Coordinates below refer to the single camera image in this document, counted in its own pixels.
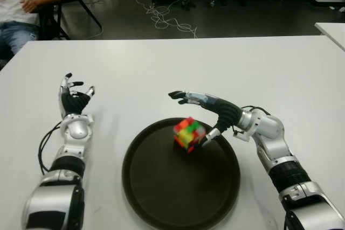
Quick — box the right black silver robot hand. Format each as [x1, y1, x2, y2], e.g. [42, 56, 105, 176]
[168, 89, 245, 147]

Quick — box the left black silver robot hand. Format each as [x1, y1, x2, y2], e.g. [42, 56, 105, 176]
[58, 72, 96, 120]

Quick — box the multicolour Rubik's cube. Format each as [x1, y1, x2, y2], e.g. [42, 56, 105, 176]
[172, 116, 207, 155]

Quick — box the dark brown round plate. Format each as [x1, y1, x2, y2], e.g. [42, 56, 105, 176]
[121, 117, 241, 230]

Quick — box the white neighbouring table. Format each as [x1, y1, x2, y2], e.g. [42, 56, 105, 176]
[314, 22, 345, 53]

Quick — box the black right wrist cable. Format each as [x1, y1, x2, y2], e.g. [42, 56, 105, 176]
[233, 104, 272, 135]

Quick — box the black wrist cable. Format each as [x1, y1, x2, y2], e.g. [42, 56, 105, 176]
[38, 121, 65, 176]
[233, 104, 272, 135]

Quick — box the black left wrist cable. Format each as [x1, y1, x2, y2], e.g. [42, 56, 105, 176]
[38, 121, 65, 176]

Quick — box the tangled white floor cable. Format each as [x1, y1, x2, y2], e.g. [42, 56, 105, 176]
[134, 0, 198, 38]

